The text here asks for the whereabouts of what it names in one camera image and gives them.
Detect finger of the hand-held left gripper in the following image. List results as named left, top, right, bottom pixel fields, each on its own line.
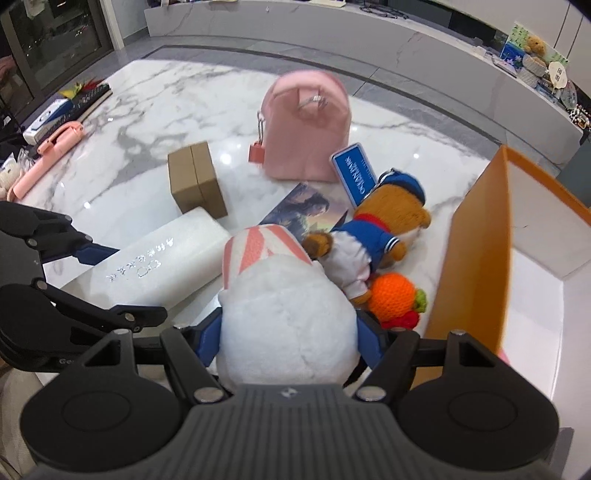
left=32, top=282, right=168, bottom=334
left=18, top=205, right=120, bottom=267

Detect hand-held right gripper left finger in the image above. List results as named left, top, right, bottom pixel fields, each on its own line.
left=83, top=308, right=232, bottom=405

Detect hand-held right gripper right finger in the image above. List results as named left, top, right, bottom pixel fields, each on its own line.
left=353, top=311, right=505, bottom=403

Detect white box silver print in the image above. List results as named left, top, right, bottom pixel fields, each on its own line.
left=59, top=206, right=232, bottom=311

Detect white plush toy pink stripes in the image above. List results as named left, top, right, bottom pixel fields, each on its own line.
left=217, top=224, right=362, bottom=385

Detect sailor bear plush toy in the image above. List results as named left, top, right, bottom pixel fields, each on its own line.
left=302, top=170, right=433, bottom=308

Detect orange storage box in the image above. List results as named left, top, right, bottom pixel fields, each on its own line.
left=422, top=144, right=591, bottom=416

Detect pink backpack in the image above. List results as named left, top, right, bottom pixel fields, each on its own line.
left=249, top=71, right=352, bottom=182

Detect orange crocheted fruit toy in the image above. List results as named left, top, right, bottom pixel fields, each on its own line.
left=368, top=272, right=428, bottom=329

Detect pink selfie stick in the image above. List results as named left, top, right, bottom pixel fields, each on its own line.
left=6, top=120, right=86, bottom=201

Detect small white plush toy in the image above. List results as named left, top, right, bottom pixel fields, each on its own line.
left=0, top=156, right=29, bottom=195

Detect brown cardboard box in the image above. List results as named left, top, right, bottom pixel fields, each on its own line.
left=167, top=141, right=229, bottom=219

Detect white and blue box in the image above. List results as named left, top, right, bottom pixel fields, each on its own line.
left=22, top=98, right=71, bottom=145

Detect printed picture card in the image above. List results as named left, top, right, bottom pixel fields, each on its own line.
left=257, top=182, right=350, bottom=237

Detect blue card sign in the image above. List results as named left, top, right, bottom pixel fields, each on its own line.
left=329, top=143, right=385, bottom=209

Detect colourful feathers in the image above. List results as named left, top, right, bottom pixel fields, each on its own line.
left=59, top=78, right=103, bottom=99

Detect glass sliding door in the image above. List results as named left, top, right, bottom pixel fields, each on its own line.
left=0, top=0, right=117, bottom=95

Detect black and white patterned cloth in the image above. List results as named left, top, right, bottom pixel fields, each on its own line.
left=567, top=103, right=591, bottom=129

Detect blue flower picture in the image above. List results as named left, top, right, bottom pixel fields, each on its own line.
left=499, top=39, right=526, bottom=78

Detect white woven basket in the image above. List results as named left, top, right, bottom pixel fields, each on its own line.
left=523, top=55, right=549, bottom=87

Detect white round sign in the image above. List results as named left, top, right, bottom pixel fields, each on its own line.
left=547, top=61, right=570, bottom=89

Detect brown teddy bear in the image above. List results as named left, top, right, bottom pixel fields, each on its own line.
left=523, top=35, right=549, bottom=59

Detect black cables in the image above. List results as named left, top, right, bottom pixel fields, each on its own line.
left=359, top=0, right=410, bottom=20

